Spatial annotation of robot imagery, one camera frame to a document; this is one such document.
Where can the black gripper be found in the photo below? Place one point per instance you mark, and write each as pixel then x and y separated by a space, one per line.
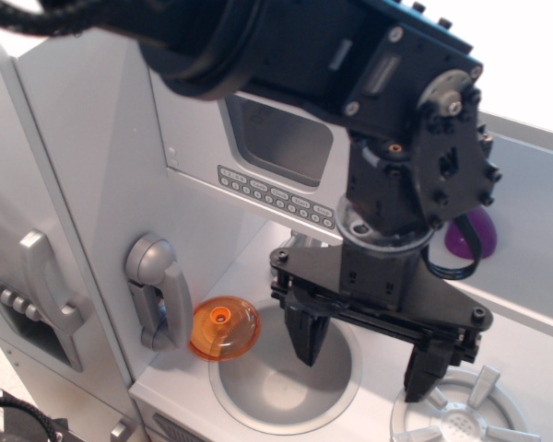
pixel 395 295

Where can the grey microwave door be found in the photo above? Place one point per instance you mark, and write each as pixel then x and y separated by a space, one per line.
pixel 271 159

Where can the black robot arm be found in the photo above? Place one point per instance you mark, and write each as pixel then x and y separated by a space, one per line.
pixel 405 90

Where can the round grey sink basin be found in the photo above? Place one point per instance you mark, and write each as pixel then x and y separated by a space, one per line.
pixel 268 389

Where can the silver stove burner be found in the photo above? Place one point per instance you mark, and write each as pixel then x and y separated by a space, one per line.
pixel 465 406

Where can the grey toy faucet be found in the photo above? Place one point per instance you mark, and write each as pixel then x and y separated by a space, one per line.
pixel 300 240

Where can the purple toy eggplant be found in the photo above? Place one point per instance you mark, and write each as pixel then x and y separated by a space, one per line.
pixel 482 223

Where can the orange translucent plastic lid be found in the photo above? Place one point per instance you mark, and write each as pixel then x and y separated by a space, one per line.
pixel 224 328

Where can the grey toy phone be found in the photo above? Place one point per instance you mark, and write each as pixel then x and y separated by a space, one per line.
pixel 160 293

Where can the grey oven knob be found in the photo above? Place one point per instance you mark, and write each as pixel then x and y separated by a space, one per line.
pixel 120 433

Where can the grey ice dispenser panel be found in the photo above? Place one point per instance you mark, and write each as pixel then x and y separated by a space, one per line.
pixel 25 320

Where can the grey fridge door handle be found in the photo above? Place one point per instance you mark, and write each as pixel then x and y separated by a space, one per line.
pixel 47 288

